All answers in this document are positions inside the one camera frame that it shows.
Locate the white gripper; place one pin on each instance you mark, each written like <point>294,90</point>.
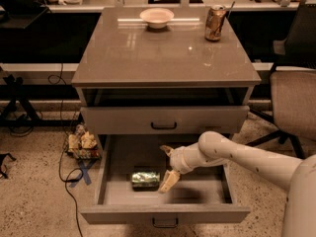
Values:
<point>178,160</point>

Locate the green soda can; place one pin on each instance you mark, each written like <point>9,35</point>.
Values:
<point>144,179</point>

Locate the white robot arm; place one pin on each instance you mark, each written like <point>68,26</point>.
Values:
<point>296,176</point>

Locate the open lower grey drawer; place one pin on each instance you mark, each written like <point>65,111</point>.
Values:
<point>202,196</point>

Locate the upper grey drawer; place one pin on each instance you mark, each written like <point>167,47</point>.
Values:
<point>136,120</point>

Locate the grey drawer cabinet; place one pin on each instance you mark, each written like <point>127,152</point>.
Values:
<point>127,64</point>

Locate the brown soda can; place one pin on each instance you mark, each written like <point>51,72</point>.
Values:
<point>214,22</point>

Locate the blue tape cross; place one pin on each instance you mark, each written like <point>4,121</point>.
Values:
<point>84,166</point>

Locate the snack bags pile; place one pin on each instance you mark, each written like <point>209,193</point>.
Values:
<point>82,144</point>

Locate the black office chair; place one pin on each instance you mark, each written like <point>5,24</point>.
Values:
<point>292,81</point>

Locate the white bowl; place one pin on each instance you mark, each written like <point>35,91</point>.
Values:
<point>156,18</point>

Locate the black stand base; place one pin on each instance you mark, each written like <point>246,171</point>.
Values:
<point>20,112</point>

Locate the black drawer handle upper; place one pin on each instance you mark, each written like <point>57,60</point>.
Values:
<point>163,126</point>

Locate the black drawer handle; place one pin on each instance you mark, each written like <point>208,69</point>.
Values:
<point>163,126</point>
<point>165,223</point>

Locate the black drawer handle lower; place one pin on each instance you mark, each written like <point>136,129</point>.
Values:
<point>165,223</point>

